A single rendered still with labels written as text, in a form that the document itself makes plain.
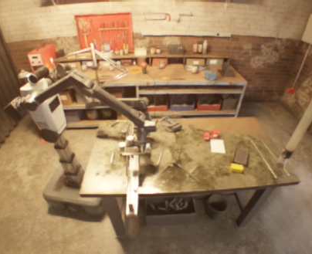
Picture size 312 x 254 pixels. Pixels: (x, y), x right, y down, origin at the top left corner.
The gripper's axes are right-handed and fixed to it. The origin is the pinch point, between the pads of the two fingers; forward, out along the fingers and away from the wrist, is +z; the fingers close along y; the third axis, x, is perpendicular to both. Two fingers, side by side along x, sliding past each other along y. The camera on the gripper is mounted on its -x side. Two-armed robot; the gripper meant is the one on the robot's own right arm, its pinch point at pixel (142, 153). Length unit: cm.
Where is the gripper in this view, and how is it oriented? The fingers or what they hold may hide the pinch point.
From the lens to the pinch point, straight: 125.7
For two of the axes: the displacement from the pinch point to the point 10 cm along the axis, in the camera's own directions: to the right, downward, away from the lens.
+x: 0.4, 1.4, -9.9
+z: 0.2, 9.9, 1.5
